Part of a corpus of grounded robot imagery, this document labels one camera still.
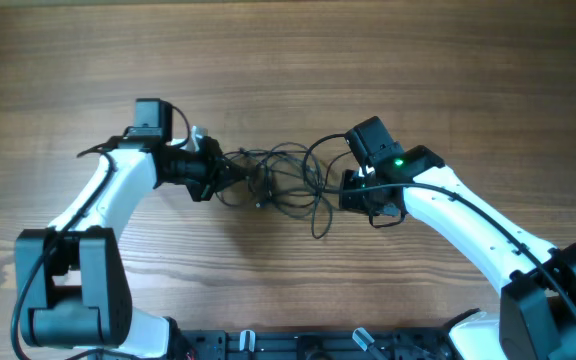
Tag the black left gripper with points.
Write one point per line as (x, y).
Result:
(218, 176)

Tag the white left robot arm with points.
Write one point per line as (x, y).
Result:
(72, 290)

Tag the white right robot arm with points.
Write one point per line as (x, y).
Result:
(534, 280)

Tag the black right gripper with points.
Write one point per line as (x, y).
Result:
(350, 200)

